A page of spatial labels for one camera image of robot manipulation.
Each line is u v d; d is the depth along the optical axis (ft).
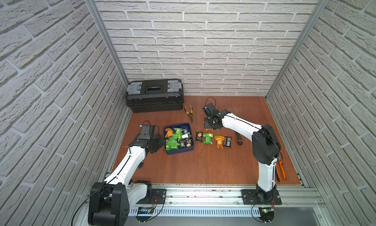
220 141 3.03
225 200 2.44
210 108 2.46
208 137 3.10
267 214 2.28
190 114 3.50
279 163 2.79
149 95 3.20
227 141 3.03
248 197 2.42
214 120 2.25
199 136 3.11
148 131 2.15
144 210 2.38
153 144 2.28
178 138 3.05
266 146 1.67
